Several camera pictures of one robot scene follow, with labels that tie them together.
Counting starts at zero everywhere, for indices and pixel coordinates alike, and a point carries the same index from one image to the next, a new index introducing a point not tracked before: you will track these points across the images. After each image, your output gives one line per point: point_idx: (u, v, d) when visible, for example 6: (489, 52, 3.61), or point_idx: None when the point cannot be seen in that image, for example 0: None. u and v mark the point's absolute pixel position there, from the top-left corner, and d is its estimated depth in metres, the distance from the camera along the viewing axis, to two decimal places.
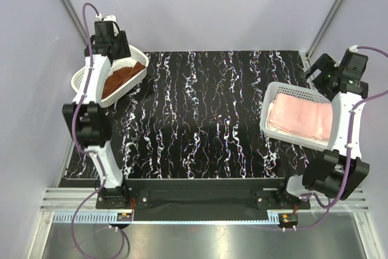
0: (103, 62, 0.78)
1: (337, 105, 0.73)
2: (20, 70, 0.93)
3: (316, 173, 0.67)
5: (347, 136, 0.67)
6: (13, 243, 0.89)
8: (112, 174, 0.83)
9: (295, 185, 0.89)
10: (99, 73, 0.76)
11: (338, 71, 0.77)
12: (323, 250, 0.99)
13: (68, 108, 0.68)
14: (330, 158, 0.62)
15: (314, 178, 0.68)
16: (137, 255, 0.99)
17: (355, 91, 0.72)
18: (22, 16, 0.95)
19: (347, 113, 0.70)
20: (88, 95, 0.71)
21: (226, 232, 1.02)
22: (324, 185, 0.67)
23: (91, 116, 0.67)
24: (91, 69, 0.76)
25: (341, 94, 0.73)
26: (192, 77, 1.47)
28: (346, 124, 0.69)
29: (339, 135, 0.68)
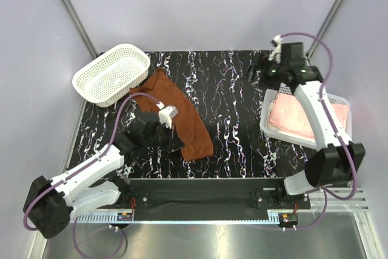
0: (112, 161, 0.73)
1: (304, 98, 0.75)
2: (19, 70, 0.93)
3: (323, 172, 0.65)
5: (330, 126, 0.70)
6: (14, 243, 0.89)
8: (101, 202, 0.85)
9: (294, 185, 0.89)
10: (97, 168, 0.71)
11: (285, 63, 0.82)
12: (323, 250, 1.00)
13: (40, 182, 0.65)
14: (329, 153, 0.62)
15: (322, 178, 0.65)
16: (137, 255, 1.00)
17: (311, 76, 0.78)
18: (22, 14, 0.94)
19: (318, 102, 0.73)
20: (68, 182, 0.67)
21: (225, 232, 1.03)
22: (333, 180, 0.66)
23: (49, 208, 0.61)
24: (95, 161, 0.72)
25: (302, 86, 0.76)
26: (192, 77, 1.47)
28: (324, 114, 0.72)
29: (325, 128, 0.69)
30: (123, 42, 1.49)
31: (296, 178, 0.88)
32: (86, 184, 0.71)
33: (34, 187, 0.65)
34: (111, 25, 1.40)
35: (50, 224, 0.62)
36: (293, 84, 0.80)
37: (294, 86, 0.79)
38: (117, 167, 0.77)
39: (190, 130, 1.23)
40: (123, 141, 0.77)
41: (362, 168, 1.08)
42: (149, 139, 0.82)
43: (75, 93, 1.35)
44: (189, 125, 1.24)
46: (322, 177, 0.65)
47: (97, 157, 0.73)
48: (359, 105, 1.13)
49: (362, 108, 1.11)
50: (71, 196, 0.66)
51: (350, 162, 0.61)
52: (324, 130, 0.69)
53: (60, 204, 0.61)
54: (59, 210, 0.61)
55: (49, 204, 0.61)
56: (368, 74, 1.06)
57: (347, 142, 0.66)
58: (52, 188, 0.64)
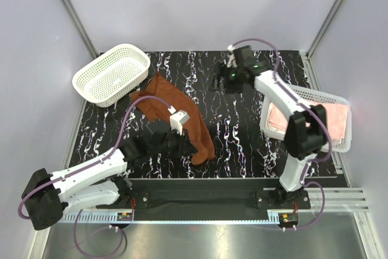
0: (114, 167, 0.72)
1: (262, 85, 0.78)
2: (19, 70, 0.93)
3: (300, 137, 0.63)
5: (290, 98, 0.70)
6: (14, 243, 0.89)
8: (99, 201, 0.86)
9: (288, 178, 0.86)
10: (97, 171, 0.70)
11: (239, 64, 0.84)
12: (322, 248, 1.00)
13: (41, 175, 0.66)
14: (298, 119, 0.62)
15: (302, 145, 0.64)
16: (137, 255, 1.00)
17: (264, 68, 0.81)
18: (22, 14, 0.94)
19: (274, 84, 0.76)
20: (66, 180, 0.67)
21: (225, 232, 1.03)
22: (313, 145, 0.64)
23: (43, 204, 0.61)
24: (97, 163, 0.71)
25: (257, 77, 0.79)
26: (192, 77, 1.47)
28: (283, 91, 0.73)
29: (287, 101, 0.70)
30: (123, 42, 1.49)
31: (285, 171, 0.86)
32: (85, 185, 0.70)
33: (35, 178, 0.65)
34: (111, 25, 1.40)
35: (39, 221, 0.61)
36: (251, 80, 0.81)
37: (253, 82, 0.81)
38: (119, 173, 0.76)
39: (196, 131, 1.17)
40: (130, 147, 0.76)
41: (362, 168, 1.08)
42: (157, 147, 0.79)
43: (74, 93, 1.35)
44: (196, 125, 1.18)
46: (302, 143, 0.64)
47: (100, 159, 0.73)
48: (359, 104, 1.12)
49: (362, 108, 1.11)
50: (68, 194, 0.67)
51: (316, 118, 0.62)
52: (287, 102, 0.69)
53: (54, 202, 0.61)
54: (53, 208, 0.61)
55: (45, 198, 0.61)
56: (368, 74, 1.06)
57: (309, 106, 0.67)
58: (50, 183, 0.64)
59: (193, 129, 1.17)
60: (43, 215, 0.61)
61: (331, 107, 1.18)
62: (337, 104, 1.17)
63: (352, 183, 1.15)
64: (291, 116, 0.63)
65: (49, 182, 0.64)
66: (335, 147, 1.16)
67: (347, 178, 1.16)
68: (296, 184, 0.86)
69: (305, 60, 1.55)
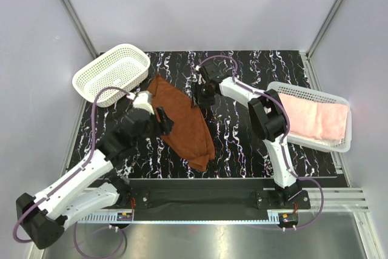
0: (99, 170, 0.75)
1: (227, 88, 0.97)
2: (19, 70, 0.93)
3: (261, 117, 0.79)
5: (248, 90, 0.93)
6: (14, 244, 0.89)
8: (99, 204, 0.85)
9: (279, 173, 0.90)
10: (82, 179, 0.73)
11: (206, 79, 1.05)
12: (322, 248, 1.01)
13: (24, 201, 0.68)
14: (256, 104, 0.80)
15: (265, 125, 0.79)
16: (137, 255, 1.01)
17: (224, 76, 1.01)
18: (22, 14, 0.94)
19: (234, 85, 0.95)
20: (51, 198, 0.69)
21: (225, 232, 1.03)
22: (274, 124, 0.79)
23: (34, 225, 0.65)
24: (79, 171, 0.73)
25: (220, 84, 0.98)
26: (192, 77, 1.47)
28: (241, 88, 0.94)
29: (246, 94, 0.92)
30: (123, 42, 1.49)
31: (274, 167, 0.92)
32: (73, 196, 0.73)
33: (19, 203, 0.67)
34: (111, 25, 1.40)
35: (38, 241, 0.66)
36: (217, 88, 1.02)
37: (219, 89, 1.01)
38: (107, 171, 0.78)
39: (199, 133, 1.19)
40: (112, 142, 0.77)
41: (362, 168, 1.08)
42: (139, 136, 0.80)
43: (74, 93, 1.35)
44: (198, 128, 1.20)
46: (264, 122, 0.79)
47: (81, 167, 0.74)
48: (359, 104, 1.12)
49: (362, 108, 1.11)
50: (58, 208, 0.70)
51: (270, 99, 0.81)
52: (246, 94, 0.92)
53: (42, 224, 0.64)
54: (44, 228, 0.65)
55: (34, 221, 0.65)
56: (368, 73, 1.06)
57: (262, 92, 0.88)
58: (34, 207, 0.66)
59: (194, 131, 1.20)
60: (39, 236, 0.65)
61: (331, 108, 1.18)
62: (337, 104, 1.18)
63: (352, 183, 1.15)
64: (248, 102, 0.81)
65: (33, 206, 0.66)
66: (335, 147, 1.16)
67: (347, 178, 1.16)
68: (286, 176, 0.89)
69: (305, 60, 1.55)
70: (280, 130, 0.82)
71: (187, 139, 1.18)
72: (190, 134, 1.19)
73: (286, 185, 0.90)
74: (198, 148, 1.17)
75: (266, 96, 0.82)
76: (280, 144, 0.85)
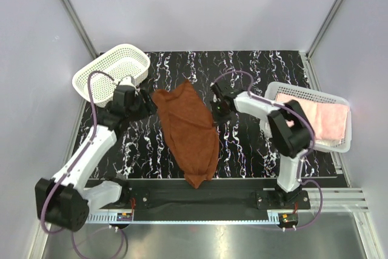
0: (107, 139, 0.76)
1: (242, 103, 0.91)
2: (19, 70, 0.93)
3: (284, 133, 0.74)
5: (266, 104, 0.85)
6: (13, 243, 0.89)
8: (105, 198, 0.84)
9: (286, 178, 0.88)
10: (94, 151, 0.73)
11: (220, 96, 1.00)
12: (322, 248, 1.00)
13: (43, 184, 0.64)
14: (276, 117, 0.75)
15: (288, 139, 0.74)
16: (137, 255, 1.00)
17: (239, 92, 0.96)
18: (22, 14, 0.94)
19: (251, 99, 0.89)
20: (71, 174, 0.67)
21: (225, 232, 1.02)
22: (298, 139, 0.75)
23: (64, 202, 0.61)
24: (88, 145, 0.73)
25: (236, 99, 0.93)
26: (192, 77, 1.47)
28: (259, 101, 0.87)
29: (264, 106, 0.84)
30: (123, 41, 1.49)
31: (282, 172, 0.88)
32: (89, 170, 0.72)
33: (39, 188, 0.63)
34: (111, 25, 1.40)
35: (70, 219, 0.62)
36: (233, 105, 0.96)
37: (235, 106, 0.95)
38: (112, 144, 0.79)
39: (207, 150, 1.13)
40: (110, 117, 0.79)
41: (362, 168, 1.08)
42: (130, 109, 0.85)
43: (74, 93, 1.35)
44: (207, 144, 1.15)
46: (287, 137, 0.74)
47: (89, 141, 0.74)
48: (359, 104, 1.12)
49: (362, 108, 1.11)
50: (80, 183, 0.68)
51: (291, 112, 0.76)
52: (264, 107, 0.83)
53: (73, 196, 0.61)
54: (74, 201, 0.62)
55: (62, 196, 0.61)
56: (368, 73, 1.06)
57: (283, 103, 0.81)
58: (59, 184, 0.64)
59: (203, 147, 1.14)
60: (71, 210, 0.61)
61: (330, 108, 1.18)
62: (337, 104, 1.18)
63: (352, 183, 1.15)
64: (269, 115, 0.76)
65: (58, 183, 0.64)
66: (335, 147, 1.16)
67: (347, 178, 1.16)
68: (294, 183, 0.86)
69: (305, 60, 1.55)
70: (304, 145, 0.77)
71: (191, 153, 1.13)
72: (197, 148, 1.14)
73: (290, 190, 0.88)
74: (198, 166, 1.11)
75: (288, 109, 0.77)
76: (300, 159, 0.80)
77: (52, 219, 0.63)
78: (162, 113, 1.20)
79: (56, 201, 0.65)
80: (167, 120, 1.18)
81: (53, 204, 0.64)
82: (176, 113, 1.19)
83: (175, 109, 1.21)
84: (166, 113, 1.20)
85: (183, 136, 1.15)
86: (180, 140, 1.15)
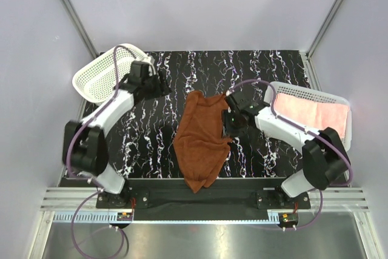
0: (123, 100, 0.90)
1: (267, 122, 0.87)
2: (19, 70, 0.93)
3: (321, 165, 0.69)
5: (297, 128, 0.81)
6: (13, 243, 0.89)
8: (110, 185, 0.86)
9: (293, 188, 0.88)
10: (115, 107, 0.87)
11: (235, 109, 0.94)
12: (322, 248, 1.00)
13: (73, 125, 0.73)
14: (313, 149, 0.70)
15: (324, 172, 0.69)
16: (137, 255, 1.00)
17: (260, 107, 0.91)
18: (22, 14, 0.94)
19: (277, 120, 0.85)
20: (97, 120, 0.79)
21: (225, 232, 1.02)
22: (335, 170, 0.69)
23: (90, 139, 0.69)
24: (111, 101, 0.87)
25: (257, 117, 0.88)
26: (192, 77, 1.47)
28: (287, 124, 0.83)
29: (294, 132, 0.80)
30: (123, 41, 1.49)
31: (290, 181, 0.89)
32: (109, 124, 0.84)
33: (69, 129, 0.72)
34: (111, 25, 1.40)
35: (92, 161, 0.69)
36: (252, 119, 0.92)
37: (255, 122, 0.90)
38: (128, 107, 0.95)
39: (211, 158, 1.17)
40: (127, 87, 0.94)
41: (362, 168, 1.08)
42: (144, 84, 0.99)
43: (74, 93, 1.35)
44: (214, 153, 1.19)
46: (324, 171, 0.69)
47: (112, 99, 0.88)
48: (359, 104, 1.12)
49: (362, 107, 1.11)
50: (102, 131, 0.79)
51: (327, 144, 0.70)
52: (295, 134, 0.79)
53: (100, 134, 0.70)
54: (100, 141, 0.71)
55: (90, 134, 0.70)
56: (368, 73, 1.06)
57: (317, 132, 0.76)
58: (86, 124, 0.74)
59: (208, 155, 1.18)
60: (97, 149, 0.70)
61: (331, 108, 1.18)
62: (337, 104, 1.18)
63: (352, 183, 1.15)
64: (305, 147, 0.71)
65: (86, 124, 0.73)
66: None
67: (347, 178, 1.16)
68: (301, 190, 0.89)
69: (305, 60, 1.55)
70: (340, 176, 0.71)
71: (196, 159, 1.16)
72: (202, 156, 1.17)
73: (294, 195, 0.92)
74: (199, 172, 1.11)
75: (320, 138, 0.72)
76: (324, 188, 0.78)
77: (75, 160, 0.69)
78: (184, 116, 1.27)
79: (80, 146, 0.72)
80: (189, 125, 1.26)
81: (77, 148, 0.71)
82: (199, 120, 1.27)
83: (198, 117, 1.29)
84: (191, 119, 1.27)
85: (195, 140, 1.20)
86: (191, 143, 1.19)
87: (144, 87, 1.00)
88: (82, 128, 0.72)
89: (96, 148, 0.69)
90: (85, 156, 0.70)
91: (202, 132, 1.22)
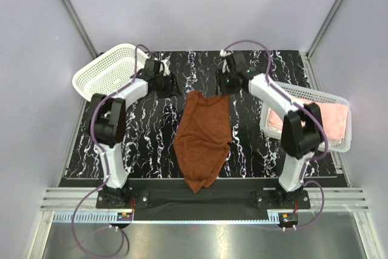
0: (142, 85, 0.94)
1: (259, 88, 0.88)
2: (19, 70, 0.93)
3: (296, 134, 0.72)
5: (284, 98, 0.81)
6: (13, 243, 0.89)
8: (115, 173, 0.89)
9: (287, 179, 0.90)
10: (132, 88, 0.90)
11: (233, 70, 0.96)
12: (322, 248, 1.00)
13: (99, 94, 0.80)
14: (293, 119, 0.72)
15: (298, 143, 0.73)
16: (137, 255, 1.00)
17: (255, 71, 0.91)
18: (22, 14, 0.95)
19: (268, 86, 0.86)
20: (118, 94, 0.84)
21: (225, 232, 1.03)
22: (308, 142, 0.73)
23: (114, 109, 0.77)
24: (129, 84, 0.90)
25: (250, 82, 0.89)
26: (192, 77, 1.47)
28: (276, 93, 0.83)
29: (282, 102, 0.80)
30: (123, 41, 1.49)
31: (284, 171, 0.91)
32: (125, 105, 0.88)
33: (94, 100, 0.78)
34: (111, 25, 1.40)
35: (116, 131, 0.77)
36: (245, 83, 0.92)
37: (247, 85, 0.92)
38: (142, 93, 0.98)
39: (211, 158, 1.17)
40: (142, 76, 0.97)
41: (362, 168, 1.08)
42: (156, 79, 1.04)
43: (74, 93, 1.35)
44: (214, 153, 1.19)
46: (297, 140, 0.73)
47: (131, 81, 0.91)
48: (359, 104, 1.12)
49: (362, 107, 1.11)
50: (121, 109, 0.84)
51: (310, 116, 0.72)
52: (282, 104, 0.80)
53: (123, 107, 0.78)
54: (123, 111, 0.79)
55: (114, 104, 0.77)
56: (368, 73, 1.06)
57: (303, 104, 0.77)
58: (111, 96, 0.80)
59: (208, 155, 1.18)
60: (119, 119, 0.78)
61: (331, 108, 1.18)
62: (337, 104, 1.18)
63: (352, 183, 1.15)
64: (285, 116, 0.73)
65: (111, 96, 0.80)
66: (335, 147, 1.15)
67: (347, 178, 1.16)
68: (296, 183, 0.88)
69: (305, 60, 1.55)
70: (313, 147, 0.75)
71: (196, 159, 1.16)
72: (202, 156, 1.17)
73: (291, 190, 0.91)
74: (199, 172, 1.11)
75: (305, 111, 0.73)
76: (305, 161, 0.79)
77: (97, 130, 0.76)
78: (185, 115, 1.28)
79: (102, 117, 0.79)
80: (189, 125, 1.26)
81: (100, 119, 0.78)
82: (199, 119, 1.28)
83: (199, 117, 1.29)
84: (191, 117, 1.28)
85: (195, 140, 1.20)
86: (191, 143, 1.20)
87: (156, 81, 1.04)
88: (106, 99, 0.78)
89: (117, 118, 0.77)
90: (106, 126, 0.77)
91: (202, 131, 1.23)
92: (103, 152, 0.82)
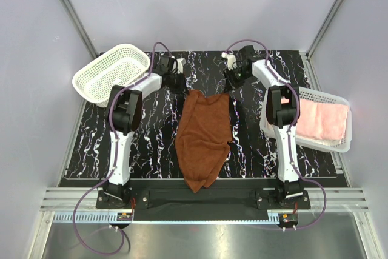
0: (156, 79, 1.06)
1: (258, 70, 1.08)
2: (19, 71, 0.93)
3: (274, 104, 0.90)
5: (273, 76, 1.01)
6: (13, 243, 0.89)
8: (121, 165, 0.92)
9: (282, 167, 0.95)
10: (148, 82, 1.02)
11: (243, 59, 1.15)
12: (322, 248, 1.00)
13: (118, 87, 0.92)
14: (274, 91, 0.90)
15: (277, 111, 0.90)
16: (137, 255, 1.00)
17: (259, 59, 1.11)
18: (22, 16, 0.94)
19: (265, 68, 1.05)
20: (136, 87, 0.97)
21: (225, 232, 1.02)
22: (286, 113, 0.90)
23: (131, 98, 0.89)
24: (145, 78, 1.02)
25: (254, 63, 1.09)
26: (192, 77, 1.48)
28: (269, 73, 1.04)
29: (271, 79, 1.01)
30: (123, 41, 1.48)
31: (279, 161, 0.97)
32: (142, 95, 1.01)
33: (114, 91, 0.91)
34: (111, 25, 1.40)
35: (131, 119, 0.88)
36: (250, 66, 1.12)
37: (251, 68, 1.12)
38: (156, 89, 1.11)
39: (211, 158, 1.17)
40: (160, 68, 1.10)
41: (362, 168, 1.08)
42: (170, 75, 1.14)
43: (74, 93, 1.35)
44: (214, 153, 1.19)
46: (276, 110, 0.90)
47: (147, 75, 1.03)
48: (359, 104, 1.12)
49: (362, 108, 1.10)
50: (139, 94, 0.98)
51: (291, 90, 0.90)
52: (271, 80, 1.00)
53: (139, 96, 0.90)
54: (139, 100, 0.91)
55: (132, 94, 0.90)
56: (368, 74, 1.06)
57: (286, 81, 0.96)
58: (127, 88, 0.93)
59: (208, 154, 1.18)
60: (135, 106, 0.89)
61: (330, 108, 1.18)
62: (337, 104, 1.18)
63: (352, 183, 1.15)
64: (269, 88, 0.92)
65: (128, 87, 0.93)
66: (335, 147, 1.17)
67: (347, 178, 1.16)
68: (289, 170, 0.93)
69: (305, 60, 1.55)
70: (290, 119, 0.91)
71: (196, 159, 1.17)
72: (202, 155, 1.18)
73: (288, 180, 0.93)
74: (199, 172, 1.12)
75: (288, 87, 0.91)
76: (288, 133, 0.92)
77: (117, 118, 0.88)
78: (184, 114, 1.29)
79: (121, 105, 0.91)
80: (189, 124, 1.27)
81: (117, 109, 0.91)
82: (199, 119, 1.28)
83: (199, 116, 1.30)
84: (191, 117, 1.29)
85: (194, 140, 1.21)
86: (191, 143, 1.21)
87: (168, 78, 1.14)
88: (123, 90, 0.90)
89: (134, 108, 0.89)
90: (124, 115, 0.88)
91: (202, 131, 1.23)
92: (116, 139, 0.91)
